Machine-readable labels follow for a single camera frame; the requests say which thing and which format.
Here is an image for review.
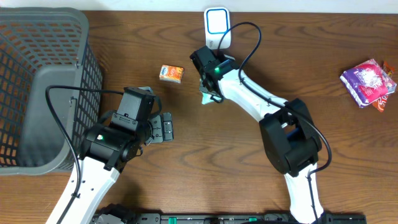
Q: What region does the grey plastic mesh basket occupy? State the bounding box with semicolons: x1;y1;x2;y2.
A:
1;7;103;175

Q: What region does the small orange box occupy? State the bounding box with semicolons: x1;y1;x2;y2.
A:
159;65;184;83

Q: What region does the red snack bar wrapper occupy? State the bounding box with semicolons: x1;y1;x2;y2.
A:
372;62;395;113

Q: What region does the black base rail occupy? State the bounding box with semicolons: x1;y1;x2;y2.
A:
90;203;368;224

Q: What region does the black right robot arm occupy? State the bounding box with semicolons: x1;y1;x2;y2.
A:
190;46;324;223

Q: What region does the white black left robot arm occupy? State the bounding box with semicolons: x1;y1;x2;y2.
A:
47;86;174;223

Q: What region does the red purple snack pack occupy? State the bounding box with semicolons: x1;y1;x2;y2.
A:
340;58;397;108

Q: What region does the teal wet wipes pack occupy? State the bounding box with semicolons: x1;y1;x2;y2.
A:
201;92;214;105

